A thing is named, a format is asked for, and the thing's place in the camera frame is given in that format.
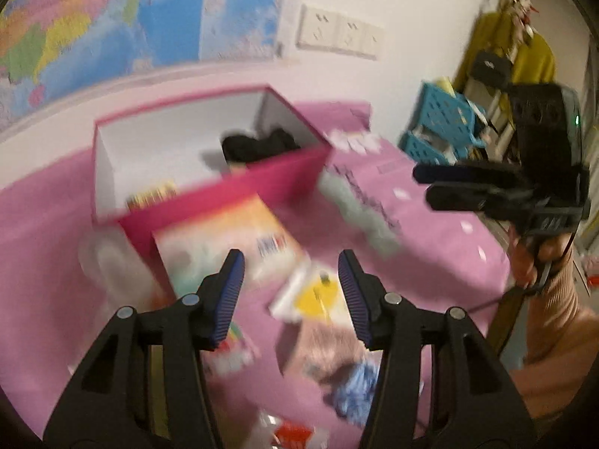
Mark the pink brown towel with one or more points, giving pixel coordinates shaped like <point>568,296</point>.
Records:
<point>323,346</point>

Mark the yellow red packet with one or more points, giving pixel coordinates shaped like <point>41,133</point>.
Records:
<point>152,195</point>

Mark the yellow garment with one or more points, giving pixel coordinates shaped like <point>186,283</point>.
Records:
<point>531,61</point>

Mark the clear plastic container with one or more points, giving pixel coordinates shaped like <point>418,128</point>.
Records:
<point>112,266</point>

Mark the person's right hand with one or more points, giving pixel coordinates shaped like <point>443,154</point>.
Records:
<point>524,262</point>

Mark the floral tissue pack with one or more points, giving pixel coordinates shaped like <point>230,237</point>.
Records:
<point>224,238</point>

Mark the pink cardboard box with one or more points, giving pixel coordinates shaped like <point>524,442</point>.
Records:
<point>281,177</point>

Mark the wall map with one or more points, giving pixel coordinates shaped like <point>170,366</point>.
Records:
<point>117,18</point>

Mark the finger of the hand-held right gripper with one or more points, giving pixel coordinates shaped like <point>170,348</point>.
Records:
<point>449,173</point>
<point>468,199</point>

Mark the black cap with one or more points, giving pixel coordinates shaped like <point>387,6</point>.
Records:
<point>491,68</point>

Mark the colourful small packet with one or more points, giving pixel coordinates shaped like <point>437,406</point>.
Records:
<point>236,353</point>

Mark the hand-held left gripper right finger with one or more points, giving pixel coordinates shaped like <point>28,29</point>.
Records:
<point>351,290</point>

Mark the black cloth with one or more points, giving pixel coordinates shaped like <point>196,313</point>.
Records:
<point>262,145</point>

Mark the white wall outlet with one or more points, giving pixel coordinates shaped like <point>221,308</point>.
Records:
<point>318,27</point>
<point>352,35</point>

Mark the person's right forearm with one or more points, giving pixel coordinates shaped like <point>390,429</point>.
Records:
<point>561,327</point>

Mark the pink printed blanket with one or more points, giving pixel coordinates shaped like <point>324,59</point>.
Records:
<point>435,252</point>

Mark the hanging ornament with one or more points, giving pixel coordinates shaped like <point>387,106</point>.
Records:
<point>522,9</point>

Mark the blue plastic basket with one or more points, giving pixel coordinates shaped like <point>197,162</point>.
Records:
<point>426,147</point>
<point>444,112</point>

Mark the yellow white packet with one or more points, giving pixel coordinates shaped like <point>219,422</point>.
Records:
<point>313,297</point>

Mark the white wall switch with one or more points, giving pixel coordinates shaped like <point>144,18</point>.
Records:
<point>373,41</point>

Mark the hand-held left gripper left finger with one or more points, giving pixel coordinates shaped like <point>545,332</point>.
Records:
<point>229,292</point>

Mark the red white packet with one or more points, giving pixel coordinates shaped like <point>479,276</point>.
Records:
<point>290,432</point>

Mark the blue knitted cloth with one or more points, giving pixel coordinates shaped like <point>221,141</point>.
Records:
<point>358,388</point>

